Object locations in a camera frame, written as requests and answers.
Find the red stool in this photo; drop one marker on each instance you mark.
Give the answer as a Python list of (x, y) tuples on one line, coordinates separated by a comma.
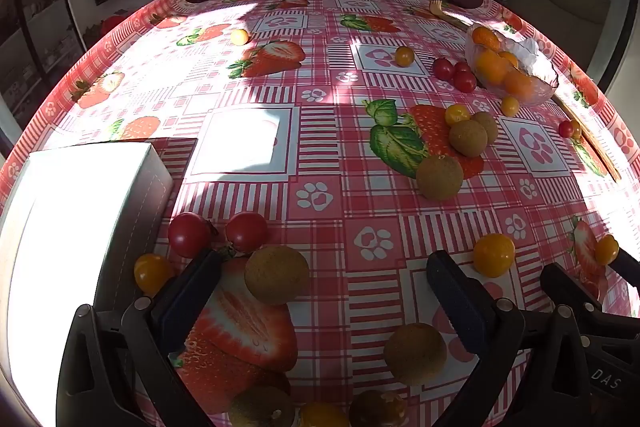
[(112, 25)]

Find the small orange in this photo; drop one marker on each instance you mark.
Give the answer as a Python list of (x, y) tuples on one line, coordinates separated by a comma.
[(520, 84), (486, 38), (492, 66), (510, 58)]

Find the clear glass bowl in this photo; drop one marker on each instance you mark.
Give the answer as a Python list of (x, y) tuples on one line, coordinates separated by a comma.
[(544, 82)]

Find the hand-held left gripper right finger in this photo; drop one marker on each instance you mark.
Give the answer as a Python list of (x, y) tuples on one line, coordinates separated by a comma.
[(462, 307)]

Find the white cardboard box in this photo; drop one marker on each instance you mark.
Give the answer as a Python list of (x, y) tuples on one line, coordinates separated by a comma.
[(75, 232)]

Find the strawberry print tablecloth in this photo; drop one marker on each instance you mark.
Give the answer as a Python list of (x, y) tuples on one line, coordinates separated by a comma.
[(340, 207)]

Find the yellow cherry tomato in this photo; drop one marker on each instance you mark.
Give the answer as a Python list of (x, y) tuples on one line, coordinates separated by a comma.
[(322, 417), (510, 105), (239, 37), (494, 254), (606, 249), (404, 56), (457, 114), (152, 274), (577, 128)]

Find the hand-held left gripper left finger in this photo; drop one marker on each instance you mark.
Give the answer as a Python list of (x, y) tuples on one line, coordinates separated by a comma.
[(187, 307)]

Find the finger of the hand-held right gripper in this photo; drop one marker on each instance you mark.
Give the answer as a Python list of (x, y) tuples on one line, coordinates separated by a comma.
[(630, 269), (570, 289)]

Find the wooden back scratcher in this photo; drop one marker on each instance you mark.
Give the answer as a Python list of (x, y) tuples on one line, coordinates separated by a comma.
[(595, 148)]

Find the brown kiwi fruit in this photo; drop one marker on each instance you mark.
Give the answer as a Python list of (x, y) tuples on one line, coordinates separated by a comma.
[(468, 137), (487, 124)]

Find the red cherry tomato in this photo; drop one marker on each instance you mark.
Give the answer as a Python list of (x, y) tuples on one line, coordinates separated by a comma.
[(462, 66), (189, 234), (465, 82), (566, 128), (442, 68), (246, 232)]

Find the dark display cabinet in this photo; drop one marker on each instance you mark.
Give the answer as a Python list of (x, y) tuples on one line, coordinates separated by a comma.
[(30, 37)]

